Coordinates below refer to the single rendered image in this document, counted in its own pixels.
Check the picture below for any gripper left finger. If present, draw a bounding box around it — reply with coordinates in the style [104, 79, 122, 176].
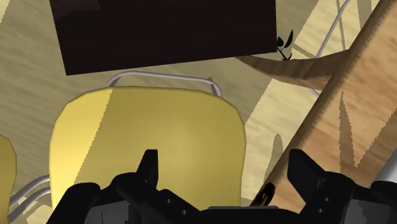
[46, 149, 200, 224]

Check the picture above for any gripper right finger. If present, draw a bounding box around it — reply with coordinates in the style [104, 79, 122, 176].
[286, 149, 397, 224]

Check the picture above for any wooden table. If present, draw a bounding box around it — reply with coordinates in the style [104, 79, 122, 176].
[249, 0, 397, 215]

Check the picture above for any dark green plant sprig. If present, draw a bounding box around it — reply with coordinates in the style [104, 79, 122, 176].
[276, 29, 294, 61]

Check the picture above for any yellow chair with metal frame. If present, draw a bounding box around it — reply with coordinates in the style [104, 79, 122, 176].
[8, 70, 247, 223]
[0, 134, 17, 224]

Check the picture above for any white metal tube frame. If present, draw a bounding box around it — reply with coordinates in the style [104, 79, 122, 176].
[309, 0, 353, 97]

